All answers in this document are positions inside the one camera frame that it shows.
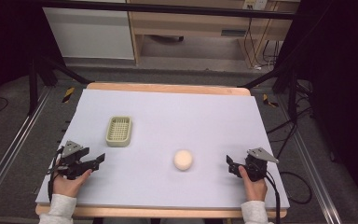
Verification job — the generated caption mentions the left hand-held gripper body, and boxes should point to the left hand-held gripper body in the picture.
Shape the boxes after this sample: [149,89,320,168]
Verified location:
[55,140,91,181]

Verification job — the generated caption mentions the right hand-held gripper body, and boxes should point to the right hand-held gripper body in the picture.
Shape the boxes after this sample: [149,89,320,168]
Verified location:
[243,147,280,182]

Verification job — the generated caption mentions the person's right hand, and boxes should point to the person's right hand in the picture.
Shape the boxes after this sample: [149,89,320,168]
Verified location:
[238,165,269,203]

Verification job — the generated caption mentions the person's left hand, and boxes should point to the person's left hand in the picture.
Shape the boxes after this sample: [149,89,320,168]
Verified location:
[51,168,93,199]

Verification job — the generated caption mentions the green slotted soap dish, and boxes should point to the green slotted soap dish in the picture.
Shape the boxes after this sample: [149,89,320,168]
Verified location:
[105,116,133,147]

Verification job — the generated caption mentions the round cream soap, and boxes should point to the round cream soap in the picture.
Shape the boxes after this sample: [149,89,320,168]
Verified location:
[172,149,194,172]

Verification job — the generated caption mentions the yellow black striped tape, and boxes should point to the yellow black striped tape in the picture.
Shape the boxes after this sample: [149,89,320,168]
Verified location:
[262,93,280,108]
[62,86,76,104]

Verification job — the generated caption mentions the pale lilac foam mat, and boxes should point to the pale lilac foam mat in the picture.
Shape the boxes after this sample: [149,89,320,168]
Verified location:
[34,89,291,210]

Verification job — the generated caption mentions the black metal stand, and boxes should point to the black metal stand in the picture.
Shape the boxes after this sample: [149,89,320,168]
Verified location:
[27,55,92,117]
[237,62,300,123]

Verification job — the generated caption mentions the wooden table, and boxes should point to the wooden table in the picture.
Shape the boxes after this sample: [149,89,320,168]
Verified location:
[34,81,289,219]

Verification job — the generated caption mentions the black curtain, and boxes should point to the black curtain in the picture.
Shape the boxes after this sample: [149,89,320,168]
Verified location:
[274,0,358,216]
[0,0,66,122]

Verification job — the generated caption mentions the white cabinet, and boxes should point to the white cabinet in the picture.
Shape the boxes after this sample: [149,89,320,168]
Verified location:
[42,7,135,61]

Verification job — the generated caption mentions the light wooden desk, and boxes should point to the light wooden desk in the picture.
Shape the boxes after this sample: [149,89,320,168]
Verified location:
[126,0,301,68]

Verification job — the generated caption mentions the white power strip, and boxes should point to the white power strip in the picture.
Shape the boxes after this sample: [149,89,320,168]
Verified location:
[242,0,268,10]

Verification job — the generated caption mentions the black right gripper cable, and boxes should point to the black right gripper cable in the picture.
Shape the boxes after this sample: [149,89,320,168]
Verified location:
[255,161,282,224]

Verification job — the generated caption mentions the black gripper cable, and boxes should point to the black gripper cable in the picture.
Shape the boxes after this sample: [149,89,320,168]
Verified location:
[255,161,282,224]
[47,148,65,203]

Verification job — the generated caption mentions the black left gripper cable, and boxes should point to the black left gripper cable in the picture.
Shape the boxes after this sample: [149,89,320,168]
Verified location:
[47,148,65,203]

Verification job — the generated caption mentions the black floor cable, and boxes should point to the black floor cable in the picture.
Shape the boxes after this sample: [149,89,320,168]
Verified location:
[266,104,314,205]

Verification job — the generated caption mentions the metal floor rail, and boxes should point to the metal floor rail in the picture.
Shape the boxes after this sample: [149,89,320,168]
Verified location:
[276,92,357,224]
[0,86,53,217]

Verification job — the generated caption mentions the hanging desk cables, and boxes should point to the hanging desk cables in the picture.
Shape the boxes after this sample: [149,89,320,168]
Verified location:
[242,17,282,70]

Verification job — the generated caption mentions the black metal frame bar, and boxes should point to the black metal frame bar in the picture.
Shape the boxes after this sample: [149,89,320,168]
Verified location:
[35,0,296,21]

